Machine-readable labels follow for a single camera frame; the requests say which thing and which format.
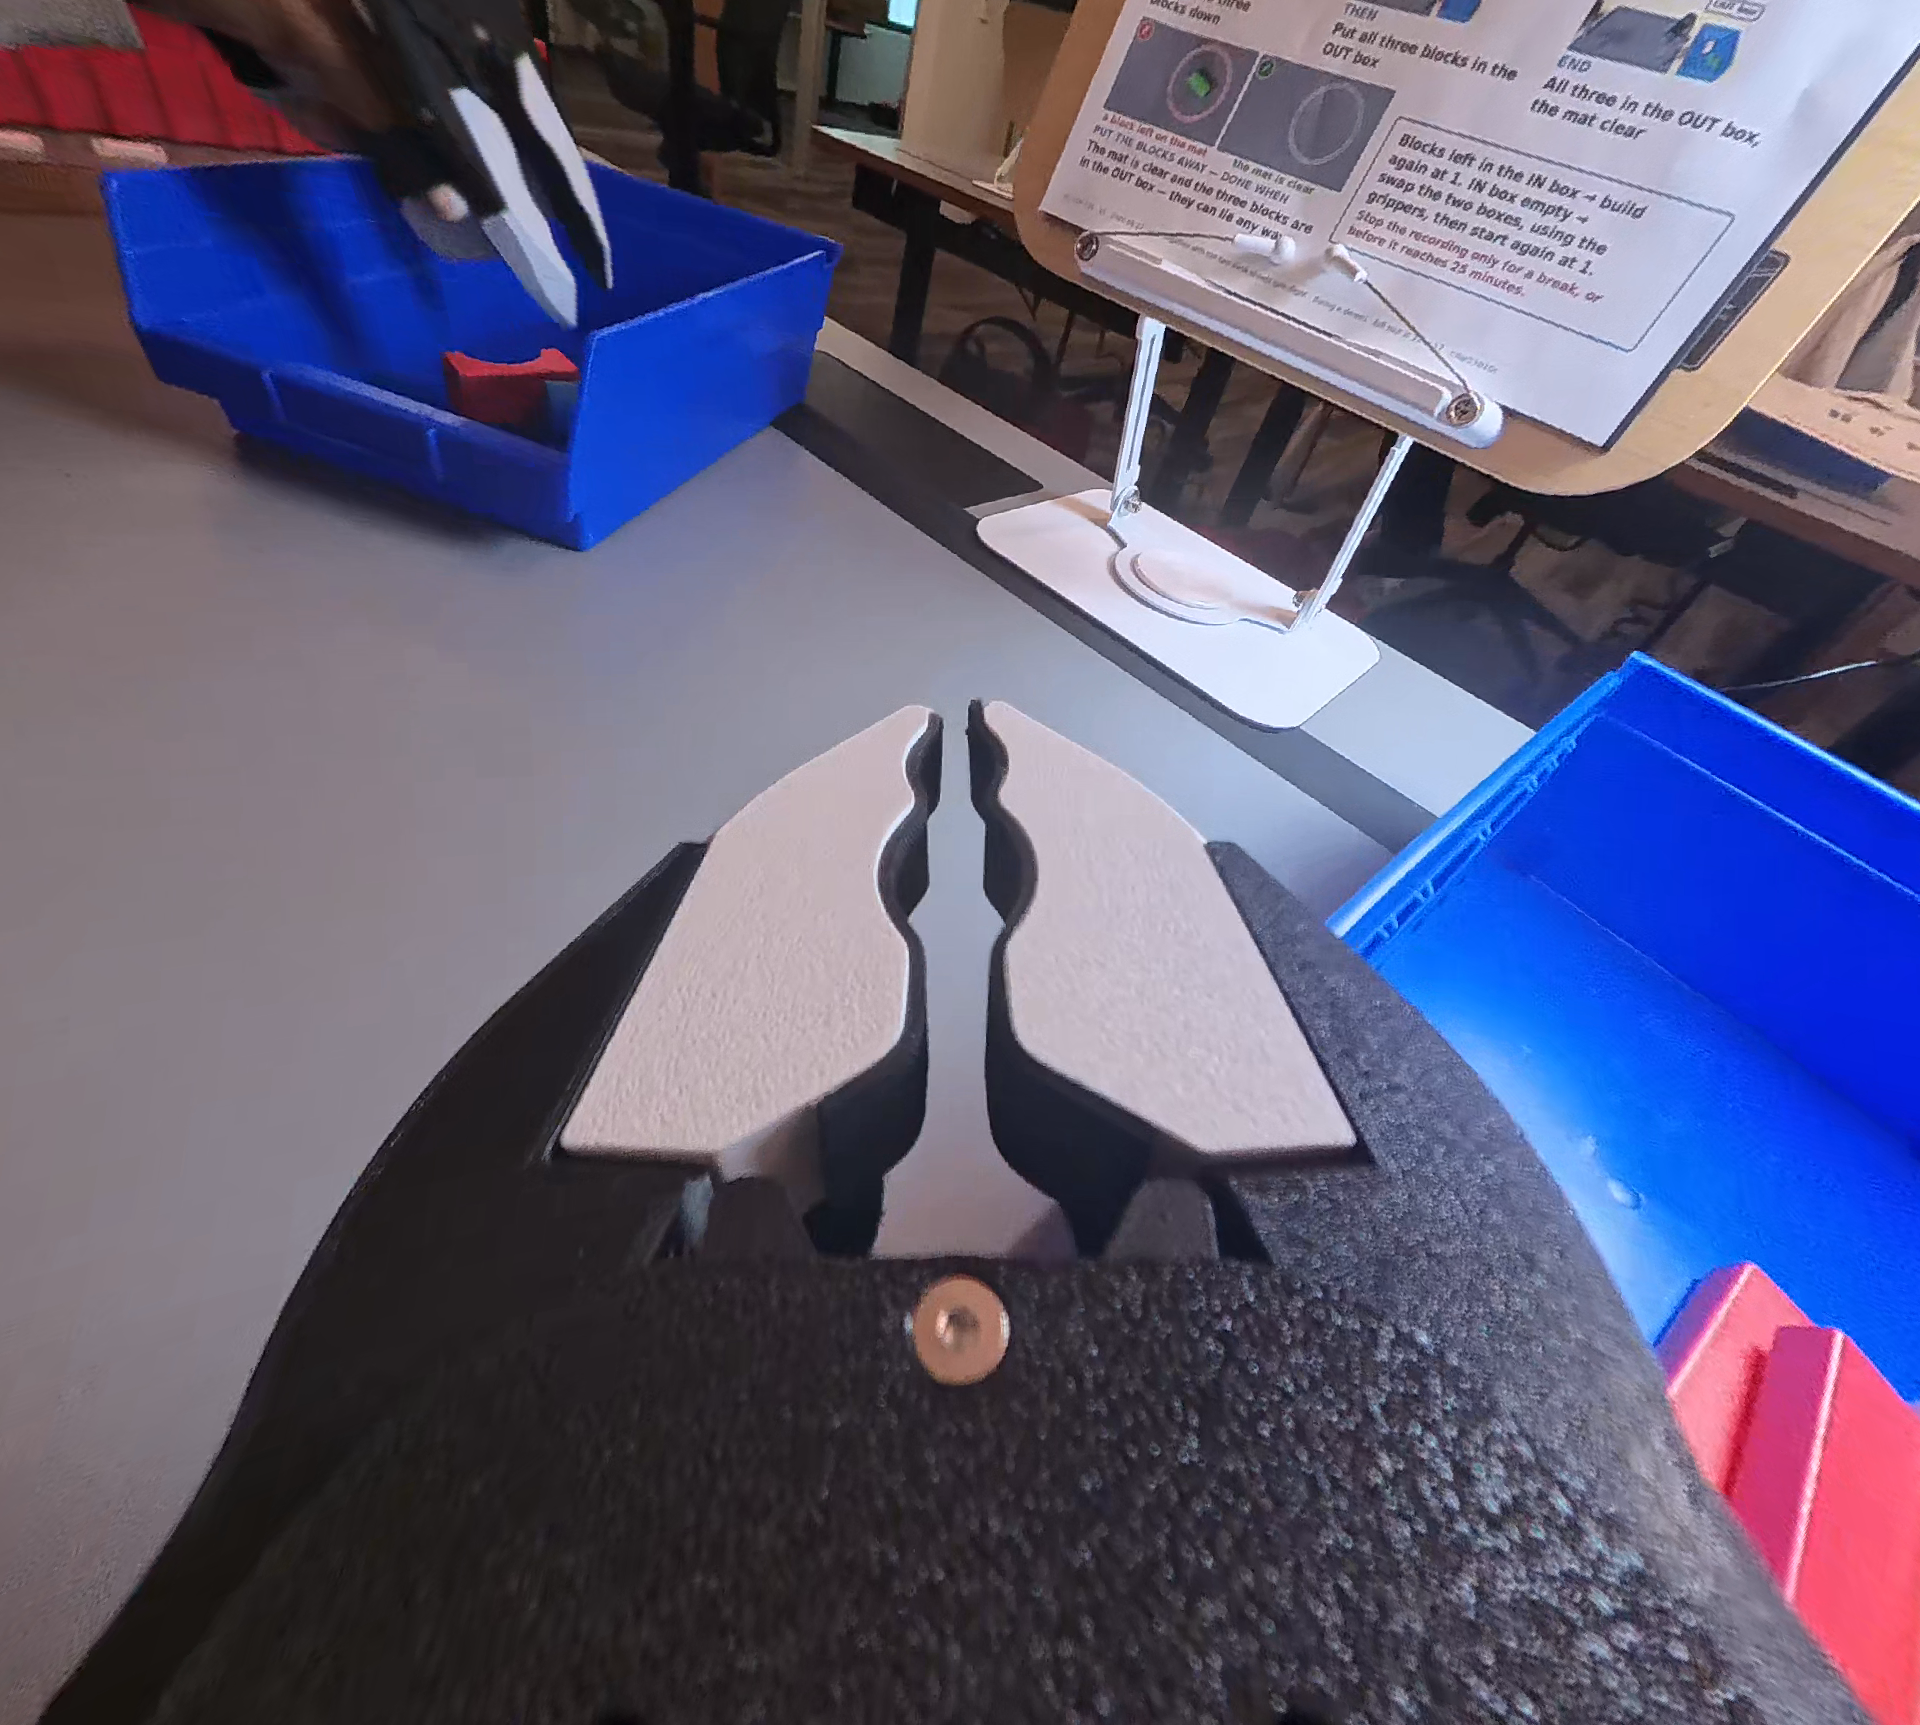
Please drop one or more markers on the red wooden arch block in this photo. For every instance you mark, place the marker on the red wooden arch block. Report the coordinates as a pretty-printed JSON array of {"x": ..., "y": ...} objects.
[{"x": 505, "y": 377}]

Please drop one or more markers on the blue plastic bin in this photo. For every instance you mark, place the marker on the blue plastic bin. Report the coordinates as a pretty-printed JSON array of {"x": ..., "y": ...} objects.
[
  {"x": 1680, "y": 1007},
  {"x": 691, "y": 377}
]

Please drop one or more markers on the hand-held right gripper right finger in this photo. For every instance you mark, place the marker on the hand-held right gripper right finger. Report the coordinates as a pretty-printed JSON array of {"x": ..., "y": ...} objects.
[{"x": 1155, "y": 976}]

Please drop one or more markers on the printed instruction sheet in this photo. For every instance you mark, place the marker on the printed instruction sheet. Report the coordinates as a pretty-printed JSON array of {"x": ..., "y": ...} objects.
[{"x": 1500, "y": 47}]

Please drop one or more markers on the red plastic bin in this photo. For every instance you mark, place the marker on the red plastic bin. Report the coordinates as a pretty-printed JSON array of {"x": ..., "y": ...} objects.
[{"x": 121, "y": 100}]

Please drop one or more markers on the black office chair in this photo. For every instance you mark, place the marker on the black office chair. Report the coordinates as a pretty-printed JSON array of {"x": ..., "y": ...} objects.
[{"x": 751, "y": 16}]

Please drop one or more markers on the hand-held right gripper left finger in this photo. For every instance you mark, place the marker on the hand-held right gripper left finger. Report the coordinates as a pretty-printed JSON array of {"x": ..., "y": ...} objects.
[{"x": 751, "y": 976}]

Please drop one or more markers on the instruction sheet on stand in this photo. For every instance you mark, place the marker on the instruction sheet on stand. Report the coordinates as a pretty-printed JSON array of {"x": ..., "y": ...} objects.
[{"x": 1836, "y": 331}]

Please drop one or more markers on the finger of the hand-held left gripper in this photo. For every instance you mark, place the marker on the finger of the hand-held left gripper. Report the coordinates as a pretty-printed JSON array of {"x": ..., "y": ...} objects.
[
  {"x": 517, "y": 227},
  {"x": 561, "y": 182}
]

